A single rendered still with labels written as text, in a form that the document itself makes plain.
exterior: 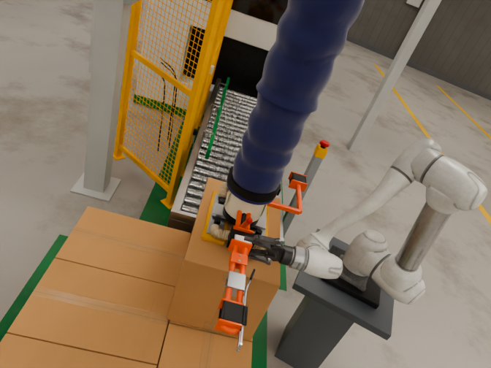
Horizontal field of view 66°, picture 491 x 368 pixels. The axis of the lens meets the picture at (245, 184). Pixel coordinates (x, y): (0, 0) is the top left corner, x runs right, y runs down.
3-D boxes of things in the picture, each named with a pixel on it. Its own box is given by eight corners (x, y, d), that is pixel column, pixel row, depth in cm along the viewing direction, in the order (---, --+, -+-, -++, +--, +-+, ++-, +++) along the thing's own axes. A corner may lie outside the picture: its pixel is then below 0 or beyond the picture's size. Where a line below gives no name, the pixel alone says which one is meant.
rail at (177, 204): (212, 93, 423) (216, 77, 412) (217, 94, 423) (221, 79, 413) (164, 232, 233) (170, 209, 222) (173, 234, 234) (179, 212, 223)
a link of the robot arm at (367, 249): (353, 250, 206) (371, 220, 195) (380, 274, 195) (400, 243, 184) (335, 258, 195) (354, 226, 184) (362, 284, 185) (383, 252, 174)
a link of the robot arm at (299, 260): (300, 276, 148) (286, 272, 147) (299, 258, 155) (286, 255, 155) (309, 261, 143) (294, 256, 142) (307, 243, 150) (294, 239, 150)
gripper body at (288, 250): (295, 255, 143) (272, 250, 142) (287, 270, 148) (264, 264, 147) (294, 242, 149) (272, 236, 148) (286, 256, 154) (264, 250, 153)
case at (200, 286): (191, 231, 220) (208, 177, 197) (257, 249, 224) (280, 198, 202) (165, 319, 170) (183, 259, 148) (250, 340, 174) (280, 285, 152)
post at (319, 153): (269, 243, 314) (317, 143, 259) (277, 245, 315) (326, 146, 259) (269, 249, 309) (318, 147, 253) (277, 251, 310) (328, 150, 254)
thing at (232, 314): (218, 307, 123) (221, 297, 120) (240, 312, 124) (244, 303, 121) (214, 329, 116) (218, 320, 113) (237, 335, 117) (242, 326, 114)
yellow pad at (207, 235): (212, 193, 188) (215, 185, 185) (231, 198, 189) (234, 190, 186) (200, 239, 159) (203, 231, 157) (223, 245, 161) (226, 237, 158)
